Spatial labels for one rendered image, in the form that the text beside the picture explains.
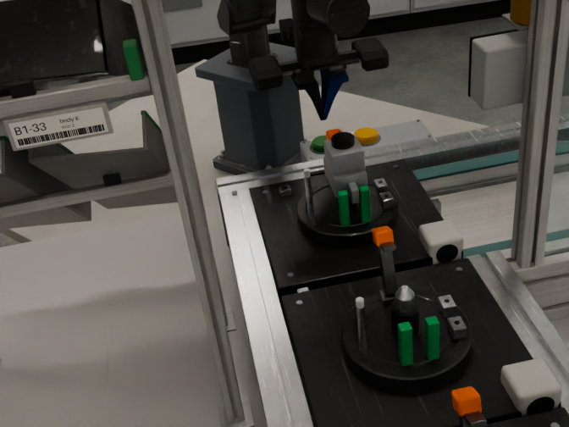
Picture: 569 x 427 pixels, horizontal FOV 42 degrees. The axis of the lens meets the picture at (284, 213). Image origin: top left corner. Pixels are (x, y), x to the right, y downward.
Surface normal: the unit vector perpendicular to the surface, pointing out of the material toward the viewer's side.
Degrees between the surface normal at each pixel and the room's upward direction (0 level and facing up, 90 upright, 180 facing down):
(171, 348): 0
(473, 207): 0
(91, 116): 90
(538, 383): 0
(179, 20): 90
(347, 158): 90
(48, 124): 90
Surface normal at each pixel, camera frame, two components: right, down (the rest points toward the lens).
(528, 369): -0.11, -0.82
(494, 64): 0.18, 0.55
